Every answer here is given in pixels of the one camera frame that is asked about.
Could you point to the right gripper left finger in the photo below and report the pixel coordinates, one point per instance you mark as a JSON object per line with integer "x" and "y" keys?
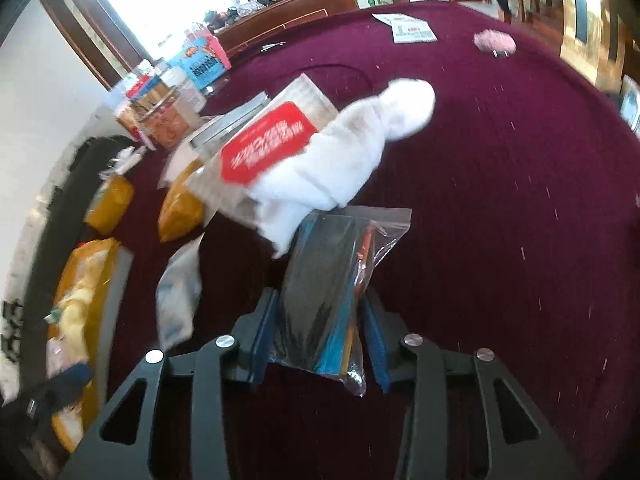
{"x": 254, "y": 333}

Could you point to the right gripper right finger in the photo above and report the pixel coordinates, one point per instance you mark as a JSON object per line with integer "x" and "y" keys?
{"x": 384, "y": 332}

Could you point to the yellow soft cloth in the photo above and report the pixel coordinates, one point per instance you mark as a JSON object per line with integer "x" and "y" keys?
{"x": 75, "y": 310}

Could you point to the zip bag of cloths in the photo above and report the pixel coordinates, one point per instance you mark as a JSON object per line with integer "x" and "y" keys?
{"x": 329, "y": 269}

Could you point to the orange yellow snack packet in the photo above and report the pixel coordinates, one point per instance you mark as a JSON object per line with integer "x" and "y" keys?
{"x": 181, "y": 211}

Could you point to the red white labelled pouch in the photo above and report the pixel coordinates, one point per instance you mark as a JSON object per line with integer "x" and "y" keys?
{"x": 281, "y": 129}

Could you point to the white fluffy towel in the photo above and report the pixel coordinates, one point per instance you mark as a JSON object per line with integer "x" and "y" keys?
{"x": 337, "y": 161}

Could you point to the yellow taped cardboard tray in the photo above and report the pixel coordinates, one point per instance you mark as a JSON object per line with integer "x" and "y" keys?
{"x": 115, "y": 263}

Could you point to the yellow tape roll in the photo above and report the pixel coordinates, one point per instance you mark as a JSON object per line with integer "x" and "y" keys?
{"x": 109, "y": 204}

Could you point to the white plastic bag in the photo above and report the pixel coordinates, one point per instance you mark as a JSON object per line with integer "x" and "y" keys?
{"x": 125, "y": 160}

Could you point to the black bag on chair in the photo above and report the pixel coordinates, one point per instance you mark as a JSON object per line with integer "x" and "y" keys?
{"x": 61, "y": 234}

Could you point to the clear snack jar red lid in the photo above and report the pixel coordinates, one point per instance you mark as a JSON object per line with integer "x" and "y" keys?
{"x": 165, "y": 115}

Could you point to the paper leaflet on table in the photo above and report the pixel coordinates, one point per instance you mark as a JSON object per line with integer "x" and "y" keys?
{"x": 406, "y": 29}

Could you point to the pink fluffy puff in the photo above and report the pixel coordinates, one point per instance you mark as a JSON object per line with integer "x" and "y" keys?
{"x": 497, "y": 43}

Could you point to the wooden sideboard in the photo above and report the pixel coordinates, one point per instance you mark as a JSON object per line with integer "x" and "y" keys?
{"x": 276, "y": 18}

